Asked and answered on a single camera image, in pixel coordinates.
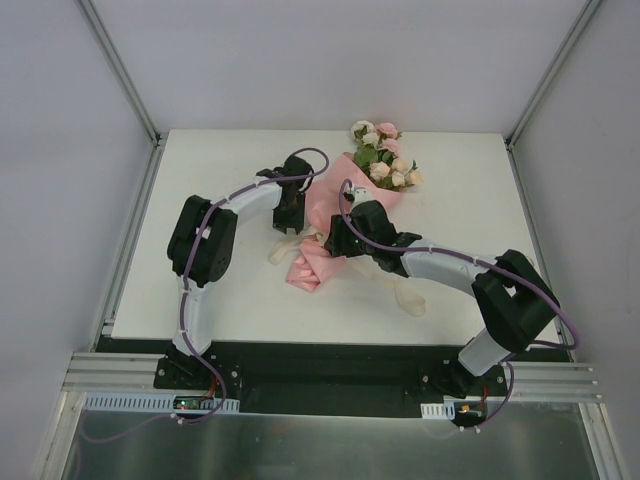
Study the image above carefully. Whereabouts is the pink wrapping paper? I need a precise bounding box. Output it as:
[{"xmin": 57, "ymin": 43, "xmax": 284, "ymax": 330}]
[{"xmin": 286, "ymin": 154, "xmax": 405, "ymax": 293}]

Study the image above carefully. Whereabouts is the artificial rose bouquet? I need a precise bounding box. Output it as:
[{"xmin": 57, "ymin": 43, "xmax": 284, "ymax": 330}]
[{"xmin": 350, "ymin": 120, "xmax": 424, "ymax": 192}]

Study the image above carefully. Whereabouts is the cream ribbon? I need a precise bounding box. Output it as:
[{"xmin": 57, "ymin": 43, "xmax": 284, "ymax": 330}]
[{"xmin": 268, "ymin": 227, "xmax": 426, "ymax": 318}]

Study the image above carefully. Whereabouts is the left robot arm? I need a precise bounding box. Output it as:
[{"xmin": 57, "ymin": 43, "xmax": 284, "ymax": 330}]
[{"xmin": 162, "ymin": 151, "xmax": 316, "ymax": 389}]

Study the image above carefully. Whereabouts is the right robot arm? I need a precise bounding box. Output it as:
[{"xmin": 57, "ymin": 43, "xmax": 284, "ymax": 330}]
[{"xmin": 324, "ymin": 200, "xmax": 559, "ymax": 399}]

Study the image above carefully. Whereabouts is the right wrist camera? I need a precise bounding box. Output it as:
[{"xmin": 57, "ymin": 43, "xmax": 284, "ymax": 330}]
[{"xmin": 343, "ymin": 185, "xmax": 375, "ymax": 208}]

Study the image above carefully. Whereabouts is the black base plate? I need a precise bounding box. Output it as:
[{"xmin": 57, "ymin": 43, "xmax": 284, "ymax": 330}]
[{"xmin": 96, "ymin": 337, "xmax": 568, "ymax": 418}]

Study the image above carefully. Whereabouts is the left aluminium frame post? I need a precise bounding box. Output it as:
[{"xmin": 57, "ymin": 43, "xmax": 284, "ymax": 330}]
[{"xmin": 75, "ymin": 0, "xmax": 162, "ymax": 146}]

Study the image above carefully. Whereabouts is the aluminium frame post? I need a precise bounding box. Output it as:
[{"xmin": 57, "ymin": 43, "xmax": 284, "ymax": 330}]
[
  {"xmin": 75, "ymin": 0, "xmax": 162, "ymax": 146},
  {"xmin": 505, "ymin": 0, "xmax": 606, "ymax": 152}
]

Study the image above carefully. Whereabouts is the right white cable duct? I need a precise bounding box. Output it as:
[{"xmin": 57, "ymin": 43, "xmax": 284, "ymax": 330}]
[{"xmin": 420, "ymin": 402, "xmax": 455, "ymax": 421}]

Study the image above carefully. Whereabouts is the white cable duct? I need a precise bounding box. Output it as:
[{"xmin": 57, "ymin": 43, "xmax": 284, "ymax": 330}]
[
  {"xmin": 420, "ymin": 402, "xmax": 455, "ymax": 421},
  {"xmin": 84, "ymin": 392, "xmax": 240, "ymax": 415}
]

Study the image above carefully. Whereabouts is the left white cable duct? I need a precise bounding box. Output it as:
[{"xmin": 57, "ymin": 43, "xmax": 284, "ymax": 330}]
[{"xmin": 84, "ymin": 392, "xmax": 240, "ymax": 415}]

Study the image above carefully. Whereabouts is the right aluminium frame post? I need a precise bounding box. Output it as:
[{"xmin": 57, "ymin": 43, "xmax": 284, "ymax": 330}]
[{"xmin": 505, "ymin": 0, "xmax": 606, "ymax": 152}]

